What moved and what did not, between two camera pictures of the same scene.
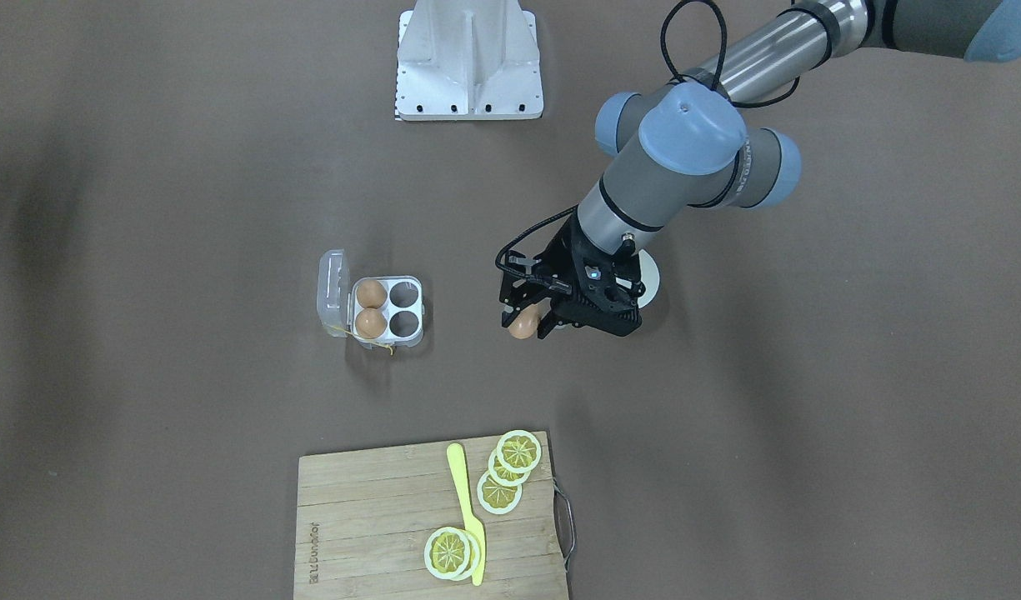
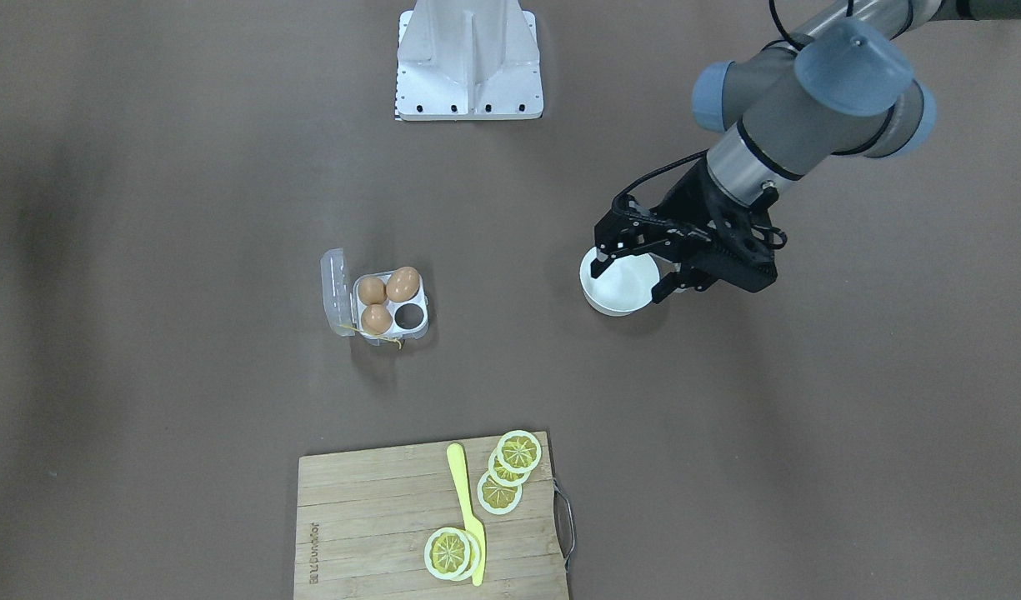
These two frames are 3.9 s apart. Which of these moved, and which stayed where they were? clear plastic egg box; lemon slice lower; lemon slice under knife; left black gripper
Moved: left black gripper
Stayed: lemon slice under knife; clear plastic egg box; lemon slice lower
